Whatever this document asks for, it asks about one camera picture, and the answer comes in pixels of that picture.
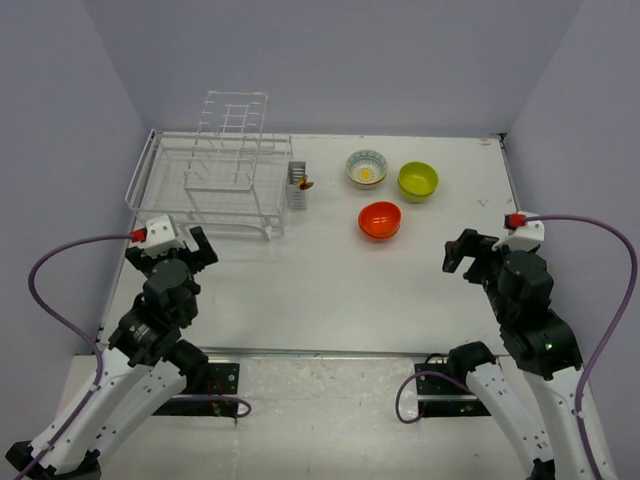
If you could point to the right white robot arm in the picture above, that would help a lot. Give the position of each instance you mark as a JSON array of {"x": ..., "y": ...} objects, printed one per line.
[{"x": 518, "y": 286}]

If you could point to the white wire dish rack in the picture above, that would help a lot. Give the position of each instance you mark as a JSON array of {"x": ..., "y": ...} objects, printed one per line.
[{"x": 226, "y": 173}]

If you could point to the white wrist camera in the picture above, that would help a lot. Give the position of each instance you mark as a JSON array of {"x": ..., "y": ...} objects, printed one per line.
[
  {"x": 158, "y": 236},
  {"x": 523, "y": 232}
]

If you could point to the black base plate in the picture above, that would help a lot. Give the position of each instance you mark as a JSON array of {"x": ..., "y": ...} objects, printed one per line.
[
  {"x": 211, "y": 379},
  {"x": 438, "y": 398}
]

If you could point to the grey cutlery holder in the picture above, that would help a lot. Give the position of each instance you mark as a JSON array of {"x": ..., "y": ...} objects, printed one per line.
[{"x": 296, "y": 196}]

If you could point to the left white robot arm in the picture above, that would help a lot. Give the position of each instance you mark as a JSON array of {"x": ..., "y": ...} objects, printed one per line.
[{"x": 145, "y": 363}]

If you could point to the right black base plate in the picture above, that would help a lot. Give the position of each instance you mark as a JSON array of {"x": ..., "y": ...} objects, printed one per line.
[{"x": 438, "y": 398}]

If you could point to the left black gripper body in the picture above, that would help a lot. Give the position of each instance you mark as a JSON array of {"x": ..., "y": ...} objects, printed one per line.
[{"x": 145, "y": 262}]

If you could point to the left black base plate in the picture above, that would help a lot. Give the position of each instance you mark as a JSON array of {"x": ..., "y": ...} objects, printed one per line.
[{"x": 211, "y": 379}]

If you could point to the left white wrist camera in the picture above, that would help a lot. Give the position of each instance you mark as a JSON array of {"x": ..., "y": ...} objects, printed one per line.
[{"x": 158, "y": 236}]

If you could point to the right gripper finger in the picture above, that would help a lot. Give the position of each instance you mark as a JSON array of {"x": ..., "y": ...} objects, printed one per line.
[
  {"x": 471, "y": 239},
  {"x": 454, "y": 253}
]

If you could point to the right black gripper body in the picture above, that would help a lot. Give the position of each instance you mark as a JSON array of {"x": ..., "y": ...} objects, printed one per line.
[{"x": 484, "y": 270}]

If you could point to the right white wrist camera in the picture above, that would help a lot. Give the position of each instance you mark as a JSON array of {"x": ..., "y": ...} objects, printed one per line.
[{"x": 523, "y": 232}]

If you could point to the blue sun patterned bowl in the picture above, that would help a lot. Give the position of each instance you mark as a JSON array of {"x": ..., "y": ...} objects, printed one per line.
[{"x": 365, "y": 161}]

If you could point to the orange flower patterned bowl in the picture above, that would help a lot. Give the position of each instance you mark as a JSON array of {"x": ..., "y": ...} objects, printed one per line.
[{"x": 367, "y": 183}]

